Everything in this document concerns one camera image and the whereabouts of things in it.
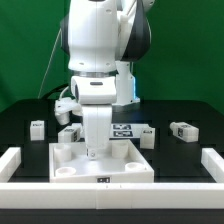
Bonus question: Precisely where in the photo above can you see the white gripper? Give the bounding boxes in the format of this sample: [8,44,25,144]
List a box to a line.
[82,105,112,160]

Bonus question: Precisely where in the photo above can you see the white square table top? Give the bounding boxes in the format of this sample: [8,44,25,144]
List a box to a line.
[49,140,154,183]

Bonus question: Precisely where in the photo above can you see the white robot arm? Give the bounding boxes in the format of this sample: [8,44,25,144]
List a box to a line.
[61,0,155,159]

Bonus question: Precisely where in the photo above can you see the white fiducial marker sheet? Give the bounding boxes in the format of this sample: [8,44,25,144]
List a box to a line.
[110,123,149,139]

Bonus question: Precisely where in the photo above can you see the white U-shaped fence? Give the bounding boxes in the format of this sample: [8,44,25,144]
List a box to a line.
[0,147,224,209]

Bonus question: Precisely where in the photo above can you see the black base cables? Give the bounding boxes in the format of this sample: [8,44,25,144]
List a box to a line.
[41,83,70,100]

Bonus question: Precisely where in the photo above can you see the white camera cable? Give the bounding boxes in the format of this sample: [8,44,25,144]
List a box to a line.
[37,28,63,100]

